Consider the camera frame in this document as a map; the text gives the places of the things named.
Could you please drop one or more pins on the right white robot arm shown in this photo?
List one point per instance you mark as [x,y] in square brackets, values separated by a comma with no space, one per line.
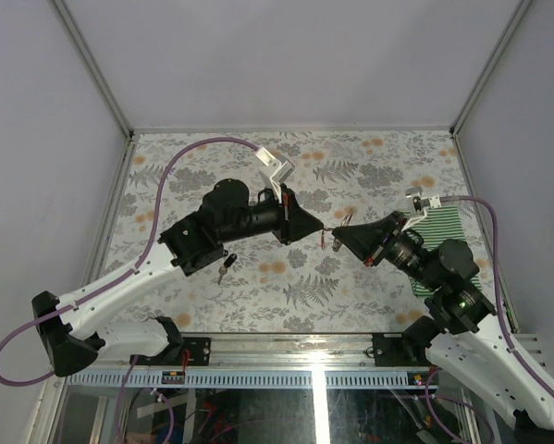
[463,332]

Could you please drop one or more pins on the green striped cloth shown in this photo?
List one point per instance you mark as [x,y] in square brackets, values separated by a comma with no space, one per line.
[441,224]

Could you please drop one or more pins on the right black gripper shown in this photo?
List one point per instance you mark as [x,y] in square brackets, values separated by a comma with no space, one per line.
[365,239]

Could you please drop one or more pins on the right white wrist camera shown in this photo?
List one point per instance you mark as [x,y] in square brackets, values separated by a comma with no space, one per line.
[419,206]

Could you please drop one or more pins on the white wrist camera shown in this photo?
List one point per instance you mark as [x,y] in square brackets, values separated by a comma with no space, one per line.
[419,206]
[275,169]

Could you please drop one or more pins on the red key tag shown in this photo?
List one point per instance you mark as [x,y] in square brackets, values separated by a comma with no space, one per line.
[322,241]

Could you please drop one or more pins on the white slotted cable duct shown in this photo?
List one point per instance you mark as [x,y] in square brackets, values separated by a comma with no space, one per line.
[250,379]

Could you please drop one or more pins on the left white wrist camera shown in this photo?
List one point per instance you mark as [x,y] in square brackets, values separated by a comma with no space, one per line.
[275,169]

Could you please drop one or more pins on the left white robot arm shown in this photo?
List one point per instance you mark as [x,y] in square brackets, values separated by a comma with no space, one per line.
[75,328]

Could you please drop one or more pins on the floral patterned table mat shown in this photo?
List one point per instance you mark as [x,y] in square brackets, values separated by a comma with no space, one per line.
[271,287]

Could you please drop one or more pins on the aluminium front rail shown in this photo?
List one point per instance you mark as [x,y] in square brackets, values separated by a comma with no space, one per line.
[286,349]

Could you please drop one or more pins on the silver keyring with keys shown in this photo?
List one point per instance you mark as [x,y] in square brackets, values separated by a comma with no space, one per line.
[345,222]

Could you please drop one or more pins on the black tagged key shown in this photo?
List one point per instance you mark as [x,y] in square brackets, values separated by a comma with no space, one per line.
[227,264]

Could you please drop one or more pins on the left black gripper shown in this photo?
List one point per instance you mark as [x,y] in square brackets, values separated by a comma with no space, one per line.
[294,221]

